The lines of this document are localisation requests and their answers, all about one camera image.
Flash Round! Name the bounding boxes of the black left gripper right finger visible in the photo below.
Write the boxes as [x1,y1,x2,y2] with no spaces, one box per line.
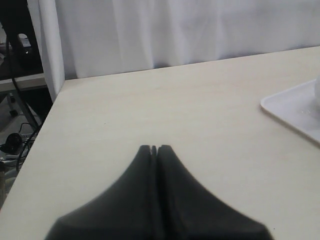
[156,145,273,240]

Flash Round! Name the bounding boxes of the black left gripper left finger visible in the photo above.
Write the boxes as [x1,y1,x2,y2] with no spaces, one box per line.
[45,145,157,240]

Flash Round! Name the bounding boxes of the white rectangular plastic tray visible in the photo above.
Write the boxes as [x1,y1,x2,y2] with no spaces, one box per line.
[260,79,320,144]

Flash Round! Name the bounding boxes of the white plush snowman toy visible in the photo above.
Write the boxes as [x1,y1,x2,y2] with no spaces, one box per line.
[310,76,320,121]

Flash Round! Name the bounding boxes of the grey side table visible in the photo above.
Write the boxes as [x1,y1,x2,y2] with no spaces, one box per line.
[0,72,48,118]

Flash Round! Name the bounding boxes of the white backdrop curtain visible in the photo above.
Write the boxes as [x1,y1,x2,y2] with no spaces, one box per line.
[27,0,320,100]

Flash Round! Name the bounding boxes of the dark monitor stand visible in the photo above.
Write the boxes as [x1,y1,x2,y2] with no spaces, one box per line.
[0,0,44,76]

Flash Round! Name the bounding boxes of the black floor cables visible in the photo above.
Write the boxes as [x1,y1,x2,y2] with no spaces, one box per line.
[0,122,38,173]

